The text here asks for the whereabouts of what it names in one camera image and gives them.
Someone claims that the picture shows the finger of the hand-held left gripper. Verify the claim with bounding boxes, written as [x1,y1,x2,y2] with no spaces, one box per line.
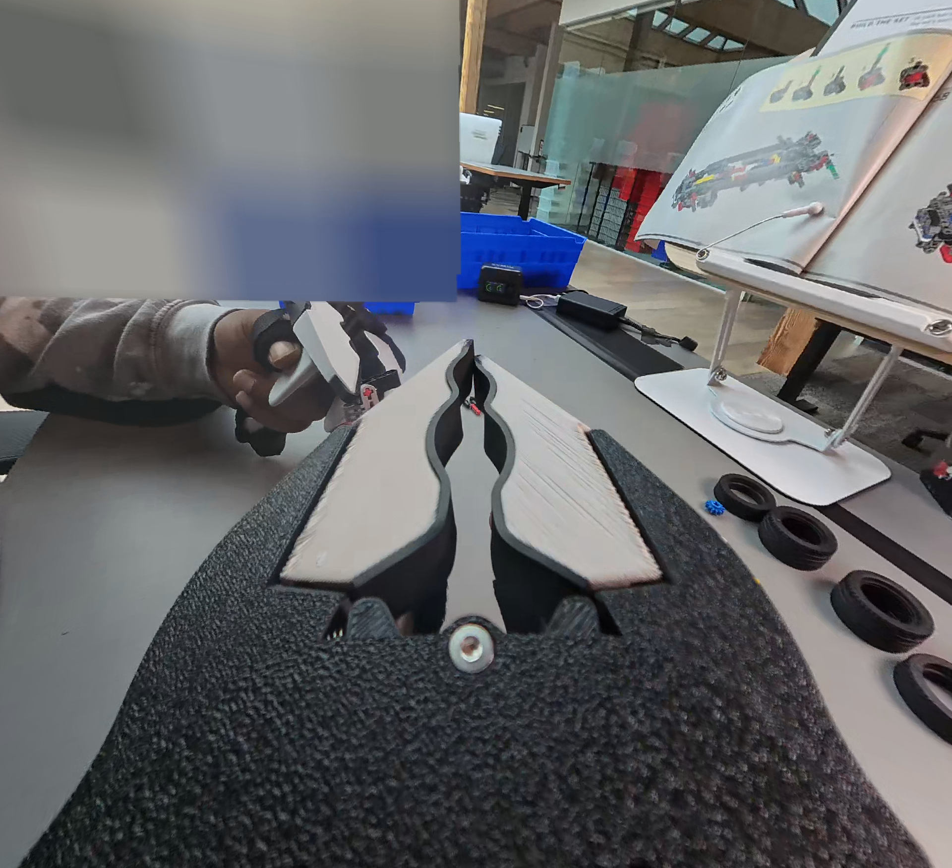
[348,305,408,393]
[294,303,359,402]

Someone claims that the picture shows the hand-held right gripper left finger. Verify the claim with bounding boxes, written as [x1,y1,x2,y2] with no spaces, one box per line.
[280,340,477,592]

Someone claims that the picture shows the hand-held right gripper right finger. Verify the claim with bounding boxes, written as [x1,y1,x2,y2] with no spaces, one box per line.
[475,355,664,591]

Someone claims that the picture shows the small grey toy brick assembly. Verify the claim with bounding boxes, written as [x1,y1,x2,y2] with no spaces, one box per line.
[356,370,403,414]

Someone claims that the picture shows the person's left forearm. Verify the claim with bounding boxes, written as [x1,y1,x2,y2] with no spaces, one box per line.
[0,297,246,408]

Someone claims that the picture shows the grey desk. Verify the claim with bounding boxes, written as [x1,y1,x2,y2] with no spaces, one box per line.
[0,299,952,868]

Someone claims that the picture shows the person's left hand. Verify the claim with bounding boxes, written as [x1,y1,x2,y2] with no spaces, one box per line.
[212,310,330,437]

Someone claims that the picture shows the black charger with green display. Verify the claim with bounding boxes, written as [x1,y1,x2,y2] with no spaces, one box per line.
[476,264,526,306]

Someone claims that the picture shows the black toy tire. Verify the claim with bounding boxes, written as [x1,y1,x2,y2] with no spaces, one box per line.
[713,474,778,521]
[892,654,952,744]
[829,570,936,655]
[757,505,839,571]

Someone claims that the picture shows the long blue plastic bin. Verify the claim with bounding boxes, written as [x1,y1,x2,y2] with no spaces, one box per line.
[460,212,587,292]

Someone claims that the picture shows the black power adapter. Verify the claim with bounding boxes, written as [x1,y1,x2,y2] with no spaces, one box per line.
[554,290,629,332]

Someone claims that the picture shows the white book stand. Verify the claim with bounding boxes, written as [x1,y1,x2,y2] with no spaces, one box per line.
[634,194,952,508]

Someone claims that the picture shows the wooden top table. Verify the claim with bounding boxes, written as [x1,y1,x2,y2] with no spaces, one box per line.
[460,161,572,222]

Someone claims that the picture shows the stack of clear storage boxes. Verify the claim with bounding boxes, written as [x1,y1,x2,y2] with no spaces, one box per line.
[460,113,508,166]

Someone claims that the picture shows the black office chair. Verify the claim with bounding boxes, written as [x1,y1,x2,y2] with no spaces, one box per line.
[0,410,49,475]

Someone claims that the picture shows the stacks of coloured storage bins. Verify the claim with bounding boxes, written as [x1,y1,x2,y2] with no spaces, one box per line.
[573,165,674,260]

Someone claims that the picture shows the wooden pillar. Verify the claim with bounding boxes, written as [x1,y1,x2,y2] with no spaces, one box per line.
[459,0,497,116]

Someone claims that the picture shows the instruction booklet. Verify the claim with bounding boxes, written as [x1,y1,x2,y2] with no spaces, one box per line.
[636,0,952,314]

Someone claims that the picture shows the black adapter cable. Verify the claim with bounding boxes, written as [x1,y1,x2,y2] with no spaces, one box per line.
[621,316,700,354]

